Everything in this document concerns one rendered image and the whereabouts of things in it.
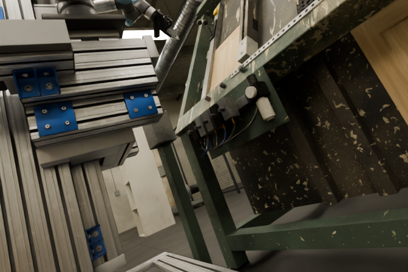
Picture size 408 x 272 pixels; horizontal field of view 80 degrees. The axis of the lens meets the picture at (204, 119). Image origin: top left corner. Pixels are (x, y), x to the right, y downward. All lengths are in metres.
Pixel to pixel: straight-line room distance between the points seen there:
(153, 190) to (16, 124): 4.10
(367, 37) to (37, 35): 1.03
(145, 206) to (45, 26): 4.32
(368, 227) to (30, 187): 1.02
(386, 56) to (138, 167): 4.38
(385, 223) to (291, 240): 0.37
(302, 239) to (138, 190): 3.96
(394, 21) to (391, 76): 0.18
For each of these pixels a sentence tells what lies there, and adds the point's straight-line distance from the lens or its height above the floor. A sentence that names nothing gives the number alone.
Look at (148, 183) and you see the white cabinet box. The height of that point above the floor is 0.85.
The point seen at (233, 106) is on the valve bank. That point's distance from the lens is 1.02.
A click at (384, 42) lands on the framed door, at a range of 1.09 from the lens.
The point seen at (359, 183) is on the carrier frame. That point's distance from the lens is 1.20.
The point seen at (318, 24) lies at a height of 0.80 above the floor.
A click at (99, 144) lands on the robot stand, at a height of 0.70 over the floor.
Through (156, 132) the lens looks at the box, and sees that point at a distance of 1.33.
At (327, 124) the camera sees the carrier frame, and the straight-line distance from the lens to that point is 1.18.
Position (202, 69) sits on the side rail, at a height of 1.24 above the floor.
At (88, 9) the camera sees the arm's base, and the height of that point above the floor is 1.11.
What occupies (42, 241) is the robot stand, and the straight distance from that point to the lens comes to 0.85.
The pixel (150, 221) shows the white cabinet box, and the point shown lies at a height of 0.21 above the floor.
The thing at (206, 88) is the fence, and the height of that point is 0.96.
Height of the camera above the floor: 0.47
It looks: 14 degrees up
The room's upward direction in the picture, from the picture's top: 22 degrees counter-clockwise
